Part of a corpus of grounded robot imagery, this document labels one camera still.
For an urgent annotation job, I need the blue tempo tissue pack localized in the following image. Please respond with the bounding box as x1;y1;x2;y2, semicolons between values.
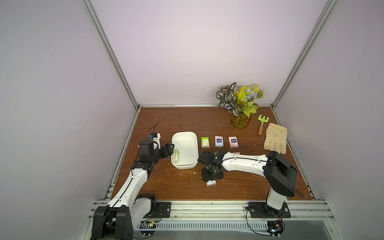
206;181;217;187

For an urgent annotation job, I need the green edge tissue pack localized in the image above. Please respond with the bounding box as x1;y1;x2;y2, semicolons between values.
172;149;180;165

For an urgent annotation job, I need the white plastic storage box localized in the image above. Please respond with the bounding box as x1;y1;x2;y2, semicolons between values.
171;132;199;170

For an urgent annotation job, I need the green pocket tissue pack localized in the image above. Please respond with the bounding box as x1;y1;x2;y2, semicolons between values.
201;137;210;148

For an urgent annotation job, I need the blue pocket tissue pack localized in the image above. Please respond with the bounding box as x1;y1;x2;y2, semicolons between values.
215;136;224;148

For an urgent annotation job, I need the pink pocket tissue pack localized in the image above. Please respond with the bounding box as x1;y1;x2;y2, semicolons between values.
229;137;239;148

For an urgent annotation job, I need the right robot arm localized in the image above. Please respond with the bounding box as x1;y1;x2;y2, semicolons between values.
198;151;298;212

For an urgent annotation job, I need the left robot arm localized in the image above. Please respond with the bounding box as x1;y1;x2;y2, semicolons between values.
91;138;175;240

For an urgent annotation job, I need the beige work glove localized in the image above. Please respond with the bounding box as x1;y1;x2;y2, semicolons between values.
264;123;288;155

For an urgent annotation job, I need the green toy garden rake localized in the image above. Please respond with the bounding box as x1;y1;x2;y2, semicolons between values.
258;115;269;136

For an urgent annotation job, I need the potted artificial plant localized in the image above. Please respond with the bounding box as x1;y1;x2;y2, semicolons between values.
216;82;264;129

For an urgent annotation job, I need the left circuit board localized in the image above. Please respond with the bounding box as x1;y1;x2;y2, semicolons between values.
139;221;158;239

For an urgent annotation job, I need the circuit board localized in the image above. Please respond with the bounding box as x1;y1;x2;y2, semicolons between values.
267;220;285;238
139;221;158;239

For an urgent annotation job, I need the right circuit board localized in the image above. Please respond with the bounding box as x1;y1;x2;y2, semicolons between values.
267;220;285;238

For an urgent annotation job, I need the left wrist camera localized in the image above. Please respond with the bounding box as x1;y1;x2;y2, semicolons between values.
149;133;161;149

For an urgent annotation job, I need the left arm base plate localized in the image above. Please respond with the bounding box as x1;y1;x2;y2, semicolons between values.
144;202;172;219

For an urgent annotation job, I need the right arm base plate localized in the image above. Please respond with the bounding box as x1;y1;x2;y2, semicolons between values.
246;202;292;219

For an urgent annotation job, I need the aluminium front rail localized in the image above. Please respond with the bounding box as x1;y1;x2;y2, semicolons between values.
89;199;335;222

